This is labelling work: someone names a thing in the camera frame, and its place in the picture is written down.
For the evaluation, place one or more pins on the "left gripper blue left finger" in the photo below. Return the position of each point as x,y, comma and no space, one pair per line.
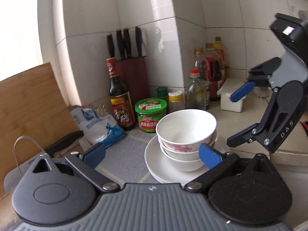
94,156

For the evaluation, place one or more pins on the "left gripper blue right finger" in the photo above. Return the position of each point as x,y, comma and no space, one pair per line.
209,156

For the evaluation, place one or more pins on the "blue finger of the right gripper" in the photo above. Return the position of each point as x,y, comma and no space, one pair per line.
248,135
244,90

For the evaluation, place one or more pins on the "white floral bowl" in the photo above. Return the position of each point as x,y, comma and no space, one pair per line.
185,130

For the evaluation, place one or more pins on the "white fruit plate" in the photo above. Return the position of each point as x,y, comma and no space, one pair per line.
162,170

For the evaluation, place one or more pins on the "blue white salt bag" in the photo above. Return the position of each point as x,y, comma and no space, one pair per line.
97,129

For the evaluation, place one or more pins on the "grey teal dish towel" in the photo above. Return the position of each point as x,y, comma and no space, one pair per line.
124,161

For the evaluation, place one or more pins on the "dark vinegar bottle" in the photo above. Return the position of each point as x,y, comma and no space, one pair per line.
120,97

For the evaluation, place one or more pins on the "yellow oil bottle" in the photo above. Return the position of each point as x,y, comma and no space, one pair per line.
221,50

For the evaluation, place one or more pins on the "clear glass bottle red cap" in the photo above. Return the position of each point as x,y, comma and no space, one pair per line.
195,92

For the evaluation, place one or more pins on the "yellow lid spice jar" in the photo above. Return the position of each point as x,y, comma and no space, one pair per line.
176,101

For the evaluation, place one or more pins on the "bamboo cutting board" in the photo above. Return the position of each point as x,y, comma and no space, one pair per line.
31,105

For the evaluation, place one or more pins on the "green lid sauce jar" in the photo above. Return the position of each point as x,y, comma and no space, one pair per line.
149,112

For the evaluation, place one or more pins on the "green lid small spice jar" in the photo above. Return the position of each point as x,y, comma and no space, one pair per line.
162,93

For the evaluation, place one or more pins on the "dark red knife block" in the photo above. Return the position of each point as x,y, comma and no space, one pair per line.
132,70

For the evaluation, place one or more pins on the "black handled santoku knife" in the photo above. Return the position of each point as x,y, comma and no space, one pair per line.
68,143

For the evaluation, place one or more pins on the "metal wire rack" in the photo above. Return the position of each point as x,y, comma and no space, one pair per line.
28,150

